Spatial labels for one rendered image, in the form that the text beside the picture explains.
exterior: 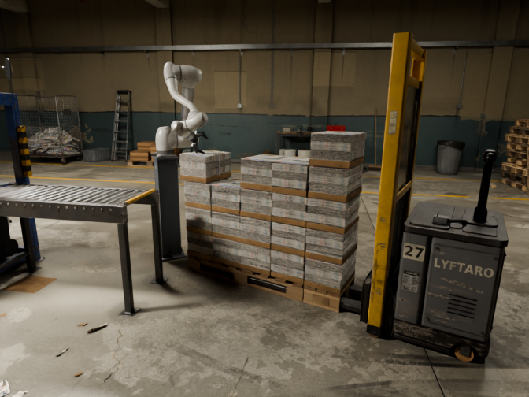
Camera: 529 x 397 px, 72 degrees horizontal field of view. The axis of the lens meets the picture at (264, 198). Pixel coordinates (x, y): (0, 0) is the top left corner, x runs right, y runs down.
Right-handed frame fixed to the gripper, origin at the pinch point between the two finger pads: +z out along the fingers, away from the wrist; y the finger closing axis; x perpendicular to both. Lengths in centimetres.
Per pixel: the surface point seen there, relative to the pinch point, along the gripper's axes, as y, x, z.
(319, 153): 5, 114, -15
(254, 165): 16, 60, -9
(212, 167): 19.1, 14.1, 0.4
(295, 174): 20, 96, -8
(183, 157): 16.1, -9.0, -11.2
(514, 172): -194, 279, 565
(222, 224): 63, 30, 13
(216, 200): 46, 25, 5
